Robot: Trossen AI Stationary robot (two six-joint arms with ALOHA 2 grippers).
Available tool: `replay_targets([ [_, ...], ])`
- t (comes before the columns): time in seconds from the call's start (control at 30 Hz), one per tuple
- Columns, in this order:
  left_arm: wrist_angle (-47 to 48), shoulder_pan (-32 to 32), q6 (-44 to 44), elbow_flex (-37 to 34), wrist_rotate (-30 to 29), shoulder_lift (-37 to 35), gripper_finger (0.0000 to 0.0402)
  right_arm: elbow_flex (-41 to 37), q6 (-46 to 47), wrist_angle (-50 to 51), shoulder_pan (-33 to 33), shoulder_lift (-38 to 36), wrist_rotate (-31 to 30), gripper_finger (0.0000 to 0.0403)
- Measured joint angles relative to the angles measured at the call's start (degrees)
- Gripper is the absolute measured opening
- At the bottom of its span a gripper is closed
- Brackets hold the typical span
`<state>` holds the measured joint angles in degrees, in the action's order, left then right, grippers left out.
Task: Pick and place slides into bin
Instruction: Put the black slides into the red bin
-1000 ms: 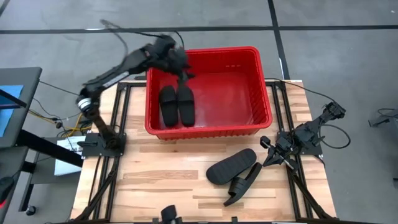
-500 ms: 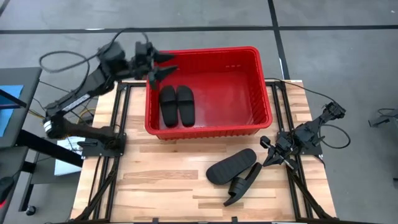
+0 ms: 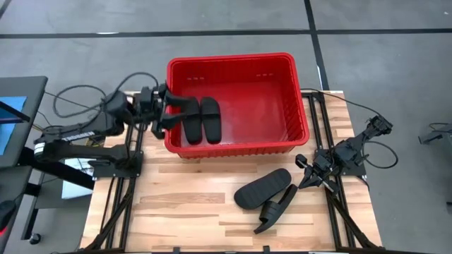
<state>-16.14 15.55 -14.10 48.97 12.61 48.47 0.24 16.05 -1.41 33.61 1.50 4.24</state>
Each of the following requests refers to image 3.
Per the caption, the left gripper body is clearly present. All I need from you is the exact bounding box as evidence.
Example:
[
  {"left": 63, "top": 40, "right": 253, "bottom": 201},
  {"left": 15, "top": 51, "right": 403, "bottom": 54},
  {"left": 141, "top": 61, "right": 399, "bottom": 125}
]
[{"left": 137, "top": 83, "right": 169, "bottom": 140}]

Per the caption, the red plastic bin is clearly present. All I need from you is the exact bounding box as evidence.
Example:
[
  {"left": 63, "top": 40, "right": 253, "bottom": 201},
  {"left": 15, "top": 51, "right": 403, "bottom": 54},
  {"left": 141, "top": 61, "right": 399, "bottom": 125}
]
[{"left": 165, "top": 52, "right": 311, "bottom": 159}]

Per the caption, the grey floor device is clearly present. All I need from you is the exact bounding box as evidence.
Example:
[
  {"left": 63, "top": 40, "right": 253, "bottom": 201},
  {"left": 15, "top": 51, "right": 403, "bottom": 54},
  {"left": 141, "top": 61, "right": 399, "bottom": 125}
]
[{"left": 418, "top": 122, "right": 452, "bottom": 145}]

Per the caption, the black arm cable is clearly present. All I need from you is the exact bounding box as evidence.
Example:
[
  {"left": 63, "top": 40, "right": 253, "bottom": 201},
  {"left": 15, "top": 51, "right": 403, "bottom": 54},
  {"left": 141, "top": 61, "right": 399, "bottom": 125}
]
[
  {"left": 363, "top": 140, "right": 400, "bottom": 170},
  {"left": 52, "top": 72, "right": 160, "bottom": 119}
]

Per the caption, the black desk leg bar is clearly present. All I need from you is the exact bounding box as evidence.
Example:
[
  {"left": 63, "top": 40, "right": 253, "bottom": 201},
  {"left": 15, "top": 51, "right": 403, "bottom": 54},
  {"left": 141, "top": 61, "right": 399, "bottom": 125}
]
[{"left": 17, "top": 146, "right": 95, "bottom": 191}]

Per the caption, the grey side desk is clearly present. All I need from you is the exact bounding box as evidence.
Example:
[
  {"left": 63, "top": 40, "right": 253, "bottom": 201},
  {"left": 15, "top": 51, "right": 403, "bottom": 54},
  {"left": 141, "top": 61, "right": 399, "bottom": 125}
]
[{"left": 0, "top": 75, "right": 49, "bottom": 169}]

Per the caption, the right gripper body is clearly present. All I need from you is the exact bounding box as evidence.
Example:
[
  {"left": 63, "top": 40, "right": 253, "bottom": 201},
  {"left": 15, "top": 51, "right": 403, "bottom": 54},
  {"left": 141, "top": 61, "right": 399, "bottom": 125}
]
[{"left": 295, "top": 153, "right": 335, "bottom": 184}]

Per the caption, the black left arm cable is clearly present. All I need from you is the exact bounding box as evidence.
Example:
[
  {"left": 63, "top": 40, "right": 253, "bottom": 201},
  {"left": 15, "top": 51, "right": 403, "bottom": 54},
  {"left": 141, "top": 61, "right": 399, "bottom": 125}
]
[{"left": 52, "top": 72, "right": 160, "bottom": 119}]

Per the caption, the black aluminium frame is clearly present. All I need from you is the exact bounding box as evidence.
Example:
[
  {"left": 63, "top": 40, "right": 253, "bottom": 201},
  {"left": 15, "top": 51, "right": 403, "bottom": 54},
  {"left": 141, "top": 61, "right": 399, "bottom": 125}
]
[
  {"left": 302, "top": 91, "right": 384, "bottom": 252},
  {"left": 84, "top": 92, "right": 145, "bottom": 252}
]

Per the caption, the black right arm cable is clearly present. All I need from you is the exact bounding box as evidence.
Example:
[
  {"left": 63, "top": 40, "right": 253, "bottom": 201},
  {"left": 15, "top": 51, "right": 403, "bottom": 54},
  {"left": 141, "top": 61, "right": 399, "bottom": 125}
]
[{"left": 363, "top": 140, "right": 400, "bottom": 170}]

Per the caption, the black rubber slide sandal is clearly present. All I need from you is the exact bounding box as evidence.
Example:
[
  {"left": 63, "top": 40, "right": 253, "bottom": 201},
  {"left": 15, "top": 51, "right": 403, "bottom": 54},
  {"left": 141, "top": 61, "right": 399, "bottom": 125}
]
[
  {"left": 200, "top": 97, "right": 222, "bottom": 145},
  {"left": 233, "top": 168, "right": 293, "bottom": 210},
  {"left": 182, "top": 97, "right": 204, "bottom": 145},
  {"left": 253, "top": 183, "right": 299, "bottom": 235}
]

